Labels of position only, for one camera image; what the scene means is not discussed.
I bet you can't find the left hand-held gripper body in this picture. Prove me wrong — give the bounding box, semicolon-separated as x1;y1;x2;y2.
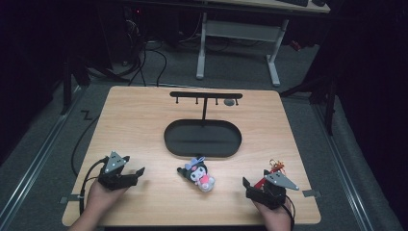
97;150;140;191

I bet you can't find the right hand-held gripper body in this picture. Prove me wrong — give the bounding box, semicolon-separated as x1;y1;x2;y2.
245;170;300;211

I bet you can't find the red and gold tassel keychain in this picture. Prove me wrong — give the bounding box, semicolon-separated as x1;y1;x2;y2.
253;158;287;190

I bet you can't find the black and pink plush keychain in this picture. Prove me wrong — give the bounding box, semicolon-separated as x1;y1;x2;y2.
176;155;217;193

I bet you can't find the black hook rack with tray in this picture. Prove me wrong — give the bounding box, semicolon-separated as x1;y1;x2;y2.
163;90;243;159

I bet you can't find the person's left hand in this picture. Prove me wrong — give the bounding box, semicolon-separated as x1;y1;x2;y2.
86;179;130;219

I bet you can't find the person's right hand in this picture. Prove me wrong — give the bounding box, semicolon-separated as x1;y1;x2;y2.
252;197;293;231

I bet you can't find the grey tape strip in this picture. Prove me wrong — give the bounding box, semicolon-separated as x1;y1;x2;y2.
59;193;85;205
301;189;322;198

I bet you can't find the black metal stand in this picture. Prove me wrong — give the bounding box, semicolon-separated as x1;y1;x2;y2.
278;72;339;137
60;52;92;116

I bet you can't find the dark computer tower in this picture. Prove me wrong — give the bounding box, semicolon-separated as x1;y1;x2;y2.
120;5;147;66

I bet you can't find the small red object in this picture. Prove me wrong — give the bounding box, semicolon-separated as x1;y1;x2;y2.
289;39;303;53

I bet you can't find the white-legged desk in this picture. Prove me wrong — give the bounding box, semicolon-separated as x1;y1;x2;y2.
194;0;332;89

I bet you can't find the black keyboard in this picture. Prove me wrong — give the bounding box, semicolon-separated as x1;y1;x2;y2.
277;0;310;8

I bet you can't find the left hand-held gripper black cable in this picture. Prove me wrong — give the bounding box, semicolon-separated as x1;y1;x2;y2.
78;156;110;217

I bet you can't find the hand-held gripper black cable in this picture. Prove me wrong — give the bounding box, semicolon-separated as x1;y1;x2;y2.
78;156;110;217
281;193;296;231

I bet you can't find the right hand-held gripper black cable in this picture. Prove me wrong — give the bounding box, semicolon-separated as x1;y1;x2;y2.
281;193;296;231

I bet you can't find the metal floor rail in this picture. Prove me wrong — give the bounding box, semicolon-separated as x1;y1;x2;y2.
0;85;83;227
311;103;375;231

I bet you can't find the black looped floor cable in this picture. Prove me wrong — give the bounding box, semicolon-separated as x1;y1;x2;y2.
127;39;168;89

